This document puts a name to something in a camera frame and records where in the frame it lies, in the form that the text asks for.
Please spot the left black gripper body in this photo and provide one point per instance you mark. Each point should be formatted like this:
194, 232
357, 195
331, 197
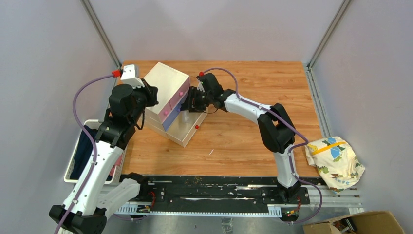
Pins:
144, 98

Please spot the white perforated basket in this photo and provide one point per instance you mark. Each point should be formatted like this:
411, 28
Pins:
113, 176

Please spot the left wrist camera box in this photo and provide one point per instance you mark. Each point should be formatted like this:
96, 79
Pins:
130, 76

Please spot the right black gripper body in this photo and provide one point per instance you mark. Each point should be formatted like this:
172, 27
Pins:
201, 99

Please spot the purple drawer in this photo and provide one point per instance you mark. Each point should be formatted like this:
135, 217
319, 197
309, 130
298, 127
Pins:
173, 114

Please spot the cardboard box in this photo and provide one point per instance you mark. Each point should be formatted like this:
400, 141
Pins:
370, 222

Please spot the printed cream cloth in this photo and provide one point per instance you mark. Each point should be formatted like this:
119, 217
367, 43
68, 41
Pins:
335, 161

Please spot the white mini drawer cabinet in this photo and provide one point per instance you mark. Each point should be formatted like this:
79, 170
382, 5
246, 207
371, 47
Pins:
168, 80

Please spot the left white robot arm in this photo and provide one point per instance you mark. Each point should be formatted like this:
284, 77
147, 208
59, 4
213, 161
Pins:
84, 211

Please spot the pink drawer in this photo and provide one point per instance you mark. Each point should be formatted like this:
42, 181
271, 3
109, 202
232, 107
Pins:
164, 112
179, 94

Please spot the dark blue cloth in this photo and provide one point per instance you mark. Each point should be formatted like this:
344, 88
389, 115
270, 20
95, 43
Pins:
83, 152

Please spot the small clear bottle black cap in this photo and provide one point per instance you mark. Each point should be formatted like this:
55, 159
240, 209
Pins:
186, 116

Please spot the cream bottom drawer red knob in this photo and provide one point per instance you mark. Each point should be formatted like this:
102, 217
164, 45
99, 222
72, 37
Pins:
180, 132

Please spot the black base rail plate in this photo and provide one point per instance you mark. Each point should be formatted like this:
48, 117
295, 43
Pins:
220, 196

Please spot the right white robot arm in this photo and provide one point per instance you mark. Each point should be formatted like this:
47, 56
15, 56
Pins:
275, 125

